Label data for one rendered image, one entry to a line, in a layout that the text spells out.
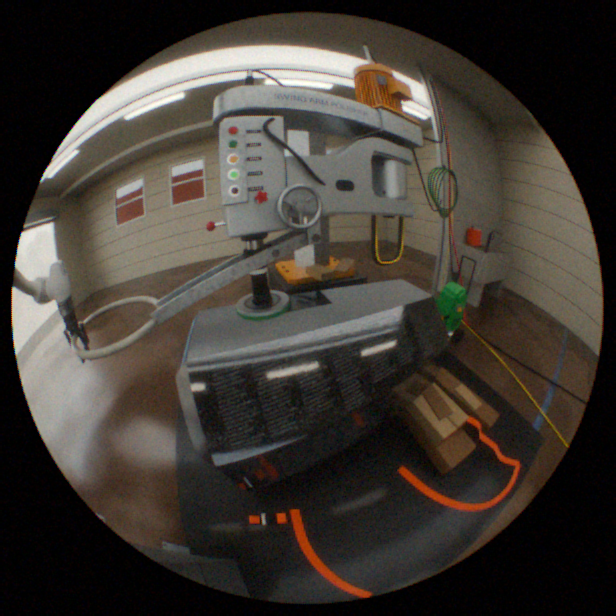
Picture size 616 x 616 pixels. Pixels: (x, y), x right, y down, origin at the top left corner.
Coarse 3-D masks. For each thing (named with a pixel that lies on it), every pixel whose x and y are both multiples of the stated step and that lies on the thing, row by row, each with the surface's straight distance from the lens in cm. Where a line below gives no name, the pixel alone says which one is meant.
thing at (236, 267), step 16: (272, 240) 86; (288, 240) 76; (304, 240) 78; (240, 256) 84; (256, 256) 73; (272, 256) 75; (208, 272) 84; (224, 272) 73; (240, 272) 74; (192, 288) 74; (208, 288) 74; (160, 304) 90; (176, 304) 77; (160, 320) 81
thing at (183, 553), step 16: (160, 560) 79; (176, 560) 91; (192, 560) 103; (208, 560) 113; (224, 560) 120; (192, 576) 89; (208, 576) 100; (224, 576) 113; (240, 576) 130; (240, 592) 125
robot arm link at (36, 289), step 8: (16, 272) 85; (16, 280) 86; (24, 280) 94; (40, 280) 105; (16, 288) 91; (24, 288) 96; (32, 288) 103; (40, 288) 103; (32, 296) 105; (40, 296) 104; (40, 304) 110
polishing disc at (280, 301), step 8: (248, 296) 92; (272, 296) 88; (280, 296) 87; (240, 304) 86; (248, 304) 84; (272, 304) 81; (280, 304) 80; (240, 312) 81; (248, 312) 78; (256, 312) 77; (264, 312) 76; (272, 312) 76
